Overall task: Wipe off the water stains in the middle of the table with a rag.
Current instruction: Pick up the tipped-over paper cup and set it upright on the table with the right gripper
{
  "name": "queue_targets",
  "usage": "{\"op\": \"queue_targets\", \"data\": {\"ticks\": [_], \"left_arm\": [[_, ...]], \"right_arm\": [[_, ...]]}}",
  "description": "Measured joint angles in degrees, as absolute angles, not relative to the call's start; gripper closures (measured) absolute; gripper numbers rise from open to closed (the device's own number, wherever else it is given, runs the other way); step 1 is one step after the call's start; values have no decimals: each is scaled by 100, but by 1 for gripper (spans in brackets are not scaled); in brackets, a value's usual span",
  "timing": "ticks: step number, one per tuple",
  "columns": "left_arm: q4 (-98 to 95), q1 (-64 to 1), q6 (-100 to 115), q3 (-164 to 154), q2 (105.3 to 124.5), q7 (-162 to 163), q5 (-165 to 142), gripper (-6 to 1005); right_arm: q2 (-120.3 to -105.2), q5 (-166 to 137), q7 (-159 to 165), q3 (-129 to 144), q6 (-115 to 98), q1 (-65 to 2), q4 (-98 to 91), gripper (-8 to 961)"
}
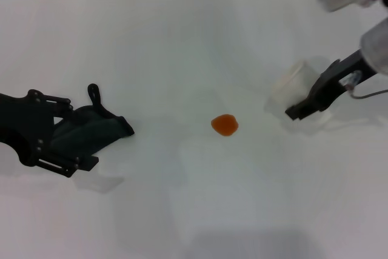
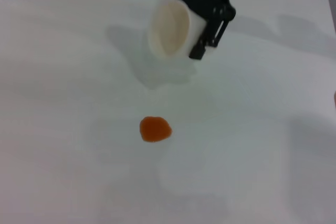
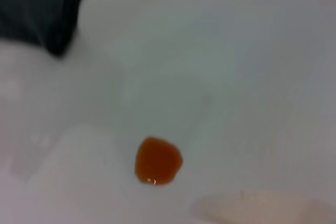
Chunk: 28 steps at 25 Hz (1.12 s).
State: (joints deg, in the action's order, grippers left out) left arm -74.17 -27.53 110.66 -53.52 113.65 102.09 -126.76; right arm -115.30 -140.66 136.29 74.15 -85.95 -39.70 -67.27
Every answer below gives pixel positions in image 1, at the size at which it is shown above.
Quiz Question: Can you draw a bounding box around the white plastic cup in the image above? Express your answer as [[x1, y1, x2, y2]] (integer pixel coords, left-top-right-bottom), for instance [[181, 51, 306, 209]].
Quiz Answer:
[[263, 59, 332, 133]]

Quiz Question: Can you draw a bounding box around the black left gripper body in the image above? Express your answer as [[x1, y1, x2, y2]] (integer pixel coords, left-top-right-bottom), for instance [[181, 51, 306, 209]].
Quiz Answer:
[[0, 89, 56, 166]]

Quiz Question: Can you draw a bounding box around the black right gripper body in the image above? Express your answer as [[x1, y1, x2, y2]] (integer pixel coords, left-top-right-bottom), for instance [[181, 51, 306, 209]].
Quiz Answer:
[[305, 49, 377, 113]]

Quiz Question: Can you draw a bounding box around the dark rag with loop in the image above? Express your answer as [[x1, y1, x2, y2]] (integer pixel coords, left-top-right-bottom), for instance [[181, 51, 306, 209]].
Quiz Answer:
[[50, 82, 136, 156]]

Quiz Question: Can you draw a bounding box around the small orange object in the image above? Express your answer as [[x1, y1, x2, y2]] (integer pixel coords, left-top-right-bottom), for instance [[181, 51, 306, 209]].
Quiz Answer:
[[210, 114, 240, 137]]

